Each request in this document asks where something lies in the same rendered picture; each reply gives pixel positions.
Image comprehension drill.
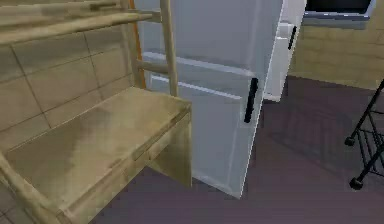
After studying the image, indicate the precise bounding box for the white fridge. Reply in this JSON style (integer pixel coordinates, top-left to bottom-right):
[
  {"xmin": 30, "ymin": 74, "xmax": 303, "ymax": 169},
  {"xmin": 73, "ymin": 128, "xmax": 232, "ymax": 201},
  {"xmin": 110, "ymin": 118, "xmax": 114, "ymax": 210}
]
[{"xmin": 133, "ymin": 0, "xmax": 308, "ymax": 199}]

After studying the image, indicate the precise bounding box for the light wooden shelf unit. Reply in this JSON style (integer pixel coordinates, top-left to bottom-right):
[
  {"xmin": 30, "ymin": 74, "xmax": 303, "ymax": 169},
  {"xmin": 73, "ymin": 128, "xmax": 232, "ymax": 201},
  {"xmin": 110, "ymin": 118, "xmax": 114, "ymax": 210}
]
[{"xmin": 0, "ymin": 0, "xmax": 193, "ymax": 224}]

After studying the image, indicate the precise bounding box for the grey framed window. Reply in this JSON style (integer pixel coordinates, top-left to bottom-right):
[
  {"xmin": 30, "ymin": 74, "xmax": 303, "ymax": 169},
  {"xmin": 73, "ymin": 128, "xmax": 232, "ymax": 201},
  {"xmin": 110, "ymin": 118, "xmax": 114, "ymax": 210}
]
[{"xmin": 302, "ymin": 0, "xmax": 378, "ymax": 28}]

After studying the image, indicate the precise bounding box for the long black fridge handle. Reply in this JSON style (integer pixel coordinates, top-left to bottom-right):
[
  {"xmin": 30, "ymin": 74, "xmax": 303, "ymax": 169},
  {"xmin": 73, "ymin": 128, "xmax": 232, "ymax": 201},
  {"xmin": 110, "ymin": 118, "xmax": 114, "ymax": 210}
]
[{"xmin": 243, "ymin": 77, "xmax": 260, "ymax": 124}]

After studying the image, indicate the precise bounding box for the short black fridge handle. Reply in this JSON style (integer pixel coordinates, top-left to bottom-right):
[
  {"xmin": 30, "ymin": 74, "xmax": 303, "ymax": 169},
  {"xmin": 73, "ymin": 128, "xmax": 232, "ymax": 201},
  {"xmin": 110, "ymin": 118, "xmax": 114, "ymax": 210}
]
[{"xmin": 287, "ymin": 25, "xmax": 298, "ymax": 51}]

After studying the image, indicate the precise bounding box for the black wire rolling cart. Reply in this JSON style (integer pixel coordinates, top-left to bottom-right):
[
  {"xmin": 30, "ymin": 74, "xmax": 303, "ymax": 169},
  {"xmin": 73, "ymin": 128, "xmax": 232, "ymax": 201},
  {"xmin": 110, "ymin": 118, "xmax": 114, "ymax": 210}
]
[{"xmin": 344, "ymin": 79, "xmax": 384, "ymax": 191}]

